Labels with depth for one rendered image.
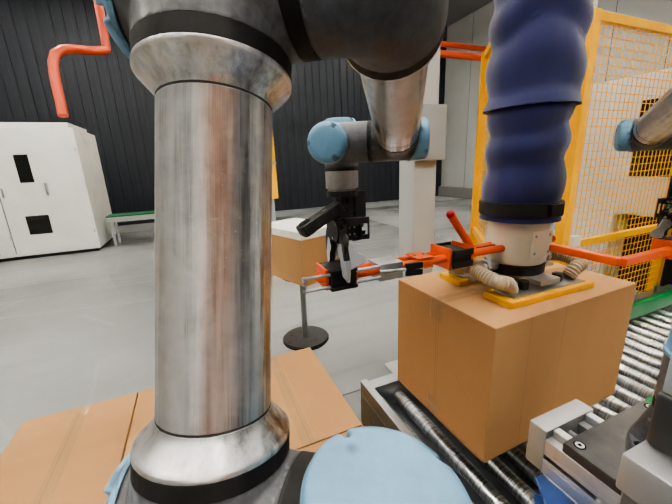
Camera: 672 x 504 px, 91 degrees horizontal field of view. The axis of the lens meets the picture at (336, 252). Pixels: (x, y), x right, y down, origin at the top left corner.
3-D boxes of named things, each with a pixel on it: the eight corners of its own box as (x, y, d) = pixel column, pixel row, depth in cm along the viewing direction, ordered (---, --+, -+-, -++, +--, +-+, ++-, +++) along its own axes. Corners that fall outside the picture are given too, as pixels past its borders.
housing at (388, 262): (390, 270, 91) (390, 255, 89) (404, 277, 85) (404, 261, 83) (367, 274, 88) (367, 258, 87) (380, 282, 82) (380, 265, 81)
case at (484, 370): (510, 340, 146) (519, 253, 136) (614, 394, 111) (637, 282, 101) (397, 379, 123) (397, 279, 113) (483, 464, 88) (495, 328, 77)
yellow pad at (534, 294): (561, 277, 108) (563, 263, 106) (594, 287, 99) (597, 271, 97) (482, 297, 95) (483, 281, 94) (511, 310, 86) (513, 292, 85)
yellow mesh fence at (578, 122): (633, 352, 249) (701, 38, 195) (650, 358, 241) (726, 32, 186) (524, 399, 206) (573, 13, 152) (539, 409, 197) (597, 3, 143)
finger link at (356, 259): (371, 278, 75) (364, 239, 76) (348, 282, 73) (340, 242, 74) (366, 279, 78) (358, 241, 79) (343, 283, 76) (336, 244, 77)
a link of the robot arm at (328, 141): (365, 115, 56) (371, 122, 66) (302, 120, 58) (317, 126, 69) (366, 163, 58) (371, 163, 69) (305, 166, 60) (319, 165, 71)
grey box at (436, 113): (439, 159, 197) (441, 105, 190) (445, 159, 192) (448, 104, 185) (411, 161, 190) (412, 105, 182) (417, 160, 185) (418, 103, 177)
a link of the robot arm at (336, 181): (332, 171, 70) (319, 171, 77) (333, 193, 71) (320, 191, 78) (363, 170, 73) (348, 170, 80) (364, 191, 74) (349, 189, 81)
